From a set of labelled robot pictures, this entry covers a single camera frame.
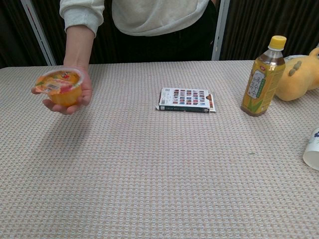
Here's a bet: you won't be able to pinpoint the beige waffle tablecloth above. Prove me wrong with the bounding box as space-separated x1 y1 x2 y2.
0 59 319 239

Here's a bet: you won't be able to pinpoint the yellow corn tea bottle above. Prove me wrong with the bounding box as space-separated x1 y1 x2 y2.
240 35 287 117

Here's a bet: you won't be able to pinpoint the black trousers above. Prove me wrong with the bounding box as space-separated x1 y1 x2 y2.
89 0 220 64

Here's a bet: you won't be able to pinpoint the person's right forearm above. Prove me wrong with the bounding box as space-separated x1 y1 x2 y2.
62 24 97 67

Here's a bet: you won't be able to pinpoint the person's right hand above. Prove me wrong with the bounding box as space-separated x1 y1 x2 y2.
31 58 93 116

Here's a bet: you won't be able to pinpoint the white sweatshirt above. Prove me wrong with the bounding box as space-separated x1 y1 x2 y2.
59 0 210 37

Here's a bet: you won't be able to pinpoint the white paper cup blue print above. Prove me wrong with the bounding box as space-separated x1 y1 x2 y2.
303 127 319 171

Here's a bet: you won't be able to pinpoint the flat box with picture grid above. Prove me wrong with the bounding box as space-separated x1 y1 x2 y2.
155 87 216 114

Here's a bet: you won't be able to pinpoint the orange fruit jelly cup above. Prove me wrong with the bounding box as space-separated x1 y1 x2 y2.
33 67 84 108

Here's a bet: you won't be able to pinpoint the dark curtain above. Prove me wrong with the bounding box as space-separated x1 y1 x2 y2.
0 0 319 69

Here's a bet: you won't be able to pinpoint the yellow plush toy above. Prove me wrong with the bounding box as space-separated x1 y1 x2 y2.
274 47 319 102

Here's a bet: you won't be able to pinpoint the white metal frame post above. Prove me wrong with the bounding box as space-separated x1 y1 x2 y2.
211 0 230 61
19 0 57 67

